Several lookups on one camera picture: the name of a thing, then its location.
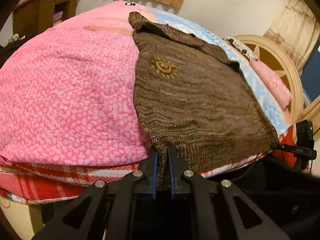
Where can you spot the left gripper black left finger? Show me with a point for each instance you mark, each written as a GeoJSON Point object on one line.
{"type": "Point", "coordinates": [103, 211]}

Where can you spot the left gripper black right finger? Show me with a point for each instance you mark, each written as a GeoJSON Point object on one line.
{"type": "Point", "coordinates": [216, 210]}

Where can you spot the brown knitted sweater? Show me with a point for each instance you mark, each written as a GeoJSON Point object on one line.
{"type": "Point", "coordinates": [188, 94]}

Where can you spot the pink pillow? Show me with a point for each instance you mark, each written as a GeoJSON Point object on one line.
{"type": "Point", "coordinates": [273, 82]}

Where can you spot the red checkered bed sheet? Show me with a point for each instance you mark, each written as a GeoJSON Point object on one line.
{"type": "Point", "coordinates": [48, 170]}

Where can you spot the cream wooden headboard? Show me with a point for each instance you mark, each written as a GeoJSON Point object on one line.
{"type": "Point", "coordinates": [278, 60]}

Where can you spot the white spotted pillow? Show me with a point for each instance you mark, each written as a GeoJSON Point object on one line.
{"type": "Point", "coordinates": [241, 48]}

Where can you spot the pink and blue blanket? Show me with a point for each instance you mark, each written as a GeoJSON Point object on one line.
{"type": "Point", "coordinates": [76, 79]}

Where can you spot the black bag on floor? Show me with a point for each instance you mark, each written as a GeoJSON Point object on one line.
{"type": "Point", "coordinates": [7, 51]}

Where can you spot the books in desk shelf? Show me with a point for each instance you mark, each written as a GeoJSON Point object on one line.
{"type": "Point", "coordinates": [57, 18]}

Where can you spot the brown wooden desk shelf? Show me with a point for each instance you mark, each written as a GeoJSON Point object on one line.
{"type": "Point", "coordinates": [33, 17]}

